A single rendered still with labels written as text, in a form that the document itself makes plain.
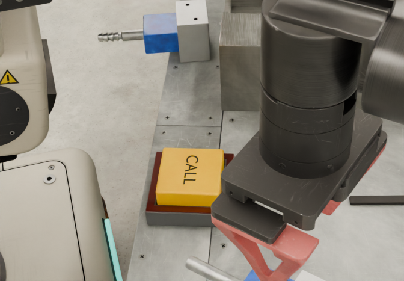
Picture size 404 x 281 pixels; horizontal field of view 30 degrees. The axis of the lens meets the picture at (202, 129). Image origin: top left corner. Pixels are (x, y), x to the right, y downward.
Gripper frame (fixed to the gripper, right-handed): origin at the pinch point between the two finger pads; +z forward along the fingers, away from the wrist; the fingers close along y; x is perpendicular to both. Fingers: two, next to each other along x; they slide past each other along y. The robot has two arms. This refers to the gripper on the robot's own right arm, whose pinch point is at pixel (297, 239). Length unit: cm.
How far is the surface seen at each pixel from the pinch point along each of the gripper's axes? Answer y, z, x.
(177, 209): 4.8, 10.4, 14.8
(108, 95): 84, 91, 101
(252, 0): 31.3, 4.9, 22.8
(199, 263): 0.1, 9.3, 9.0
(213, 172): 9.2, 8.7, 13.6
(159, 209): 4.0, 10.4, 16.3
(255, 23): 25.3, 3.2, 18.8
